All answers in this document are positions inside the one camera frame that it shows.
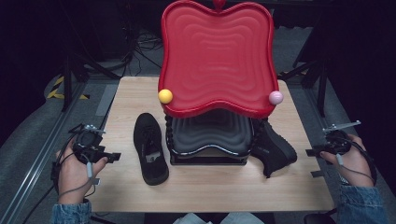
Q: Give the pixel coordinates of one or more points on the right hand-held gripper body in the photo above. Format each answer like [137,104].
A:
[337,143]

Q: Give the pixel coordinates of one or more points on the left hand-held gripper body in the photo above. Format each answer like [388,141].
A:
[88,143]

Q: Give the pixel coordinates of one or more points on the black sneaker with white insole label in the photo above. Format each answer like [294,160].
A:
[146,137]

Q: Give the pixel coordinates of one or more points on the red and black two-tier shoe rack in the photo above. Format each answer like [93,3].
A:
[218,56]

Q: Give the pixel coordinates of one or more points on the person's right hand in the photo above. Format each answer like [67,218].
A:
[355,168]

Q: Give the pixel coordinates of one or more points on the person's left hand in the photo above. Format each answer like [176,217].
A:
[71,174]

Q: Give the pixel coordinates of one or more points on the grey floor tape strip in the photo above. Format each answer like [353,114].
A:
[106,99]

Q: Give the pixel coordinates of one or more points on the black tripod stand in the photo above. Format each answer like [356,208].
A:
[67,84]
[322,90]

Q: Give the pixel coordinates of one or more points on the yellow and black floor tape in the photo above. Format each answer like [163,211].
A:
[53,92]

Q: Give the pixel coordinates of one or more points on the pink ball knob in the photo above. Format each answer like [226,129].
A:
[276,97]

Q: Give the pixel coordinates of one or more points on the yellow ball knob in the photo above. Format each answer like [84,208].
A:
[165,96]

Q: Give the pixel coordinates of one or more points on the metal floor rail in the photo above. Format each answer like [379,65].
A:
[37,155]

